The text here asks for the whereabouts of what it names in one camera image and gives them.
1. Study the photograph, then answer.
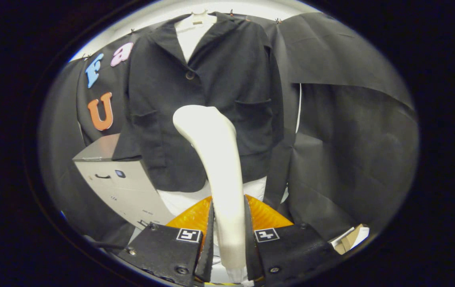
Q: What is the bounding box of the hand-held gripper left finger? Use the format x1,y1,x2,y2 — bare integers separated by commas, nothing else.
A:
117,195,215,287

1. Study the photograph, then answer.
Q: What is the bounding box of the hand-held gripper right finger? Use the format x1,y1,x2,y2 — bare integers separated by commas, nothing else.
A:
244,195,342,287

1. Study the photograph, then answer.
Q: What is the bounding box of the white garment steamer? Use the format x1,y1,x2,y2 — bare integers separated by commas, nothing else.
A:
173,105,254,284

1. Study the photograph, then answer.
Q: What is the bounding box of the black jacket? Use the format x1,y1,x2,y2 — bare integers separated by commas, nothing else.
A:
112,12,286,193

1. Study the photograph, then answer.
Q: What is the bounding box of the white cardboard box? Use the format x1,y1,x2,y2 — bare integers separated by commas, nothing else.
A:
329,224,371,255

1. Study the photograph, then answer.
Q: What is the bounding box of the grey cabinet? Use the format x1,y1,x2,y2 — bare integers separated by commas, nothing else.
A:
72,134,176,230

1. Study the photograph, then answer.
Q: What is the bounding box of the black backdrop cloth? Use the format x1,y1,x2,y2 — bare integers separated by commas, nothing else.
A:
38,12,419,250

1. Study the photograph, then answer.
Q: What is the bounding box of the white mannequin torso with stand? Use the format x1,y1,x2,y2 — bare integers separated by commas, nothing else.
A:
157,11,290,218

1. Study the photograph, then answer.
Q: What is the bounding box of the white cord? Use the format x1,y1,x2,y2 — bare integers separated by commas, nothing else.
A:
294,83,302,134

